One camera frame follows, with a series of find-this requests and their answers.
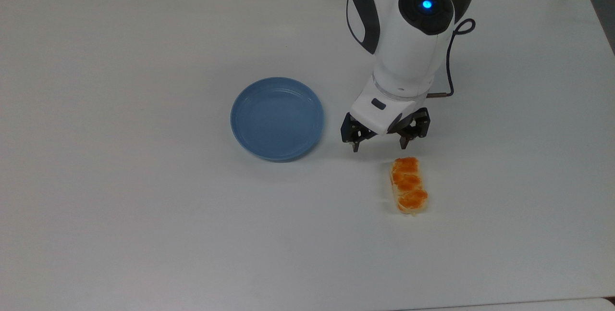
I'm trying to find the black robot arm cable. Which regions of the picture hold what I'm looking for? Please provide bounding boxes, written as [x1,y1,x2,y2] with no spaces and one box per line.
[428,18,476,98]

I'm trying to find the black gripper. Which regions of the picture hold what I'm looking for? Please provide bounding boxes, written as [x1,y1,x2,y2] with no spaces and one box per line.
[341,108,431,153]

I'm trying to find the blue round plate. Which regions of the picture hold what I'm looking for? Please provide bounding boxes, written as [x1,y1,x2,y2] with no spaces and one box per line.
[230,77,325,162]

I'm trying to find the orange glazed bread roll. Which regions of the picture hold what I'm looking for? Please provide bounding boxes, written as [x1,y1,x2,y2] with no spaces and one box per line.
[389,157,429,215]

